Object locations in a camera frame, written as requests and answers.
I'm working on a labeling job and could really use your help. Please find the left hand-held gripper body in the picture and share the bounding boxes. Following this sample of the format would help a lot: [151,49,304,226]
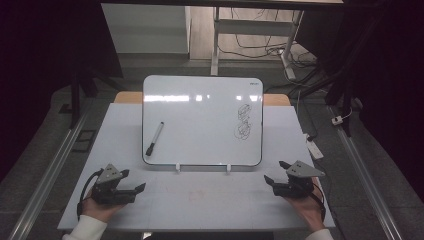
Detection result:
[90,163,138,205]

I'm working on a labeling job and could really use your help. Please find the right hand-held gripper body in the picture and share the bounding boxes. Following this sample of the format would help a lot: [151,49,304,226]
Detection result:
[272,160,326,200]

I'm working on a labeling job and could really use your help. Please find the black and white marker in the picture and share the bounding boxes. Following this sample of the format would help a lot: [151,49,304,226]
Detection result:
[145,121,165,157]

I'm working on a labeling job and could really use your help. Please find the white dry-erase board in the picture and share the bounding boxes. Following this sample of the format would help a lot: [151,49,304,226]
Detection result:
[141,74,264,168]

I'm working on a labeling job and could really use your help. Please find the person's left hand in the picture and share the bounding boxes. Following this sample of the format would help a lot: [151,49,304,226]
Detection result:
[80,189,127,224]

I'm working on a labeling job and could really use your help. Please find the person's right hand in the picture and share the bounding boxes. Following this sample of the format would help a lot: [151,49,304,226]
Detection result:
[284,176,326,233]

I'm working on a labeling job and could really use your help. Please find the white power strip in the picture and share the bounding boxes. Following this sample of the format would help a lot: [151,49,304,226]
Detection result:
[304,133,325,161]

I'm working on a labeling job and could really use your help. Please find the white table mat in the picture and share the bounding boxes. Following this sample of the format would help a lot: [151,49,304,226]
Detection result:
[57,102,336,233]

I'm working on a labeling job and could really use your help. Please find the wooden table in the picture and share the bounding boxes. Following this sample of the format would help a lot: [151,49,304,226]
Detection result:
[113,91,292,107]

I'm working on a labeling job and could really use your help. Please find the black metal stand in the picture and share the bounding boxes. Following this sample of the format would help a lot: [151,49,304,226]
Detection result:
[58,64,118,130]

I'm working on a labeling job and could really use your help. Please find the white cabinet panel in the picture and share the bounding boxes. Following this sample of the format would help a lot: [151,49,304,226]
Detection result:
[100,3,192,55]

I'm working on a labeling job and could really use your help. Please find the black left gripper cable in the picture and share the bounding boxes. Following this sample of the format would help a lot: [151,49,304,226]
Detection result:
[76,168,105,221]

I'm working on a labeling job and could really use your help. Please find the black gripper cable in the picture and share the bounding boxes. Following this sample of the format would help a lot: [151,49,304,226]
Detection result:
[310,181,327,223]
[76,168,105,221]

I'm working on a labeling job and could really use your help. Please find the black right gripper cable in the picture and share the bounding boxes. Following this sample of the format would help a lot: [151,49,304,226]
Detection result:
[310,181,327,223]

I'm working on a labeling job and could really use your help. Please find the black floor frame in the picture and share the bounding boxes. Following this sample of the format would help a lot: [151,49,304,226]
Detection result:
[71,129,98,154]

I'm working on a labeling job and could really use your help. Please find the aluminium floor rail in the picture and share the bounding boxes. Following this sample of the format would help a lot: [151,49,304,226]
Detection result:
[328,105,404,240]
[8,99,98,240]

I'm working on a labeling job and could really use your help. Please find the black floor cables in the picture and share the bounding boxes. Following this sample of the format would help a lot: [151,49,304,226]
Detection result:
[218,8,319,69]

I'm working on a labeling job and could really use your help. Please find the white desk frame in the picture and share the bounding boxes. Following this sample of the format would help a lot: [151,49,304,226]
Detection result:
[210,6,305,81]

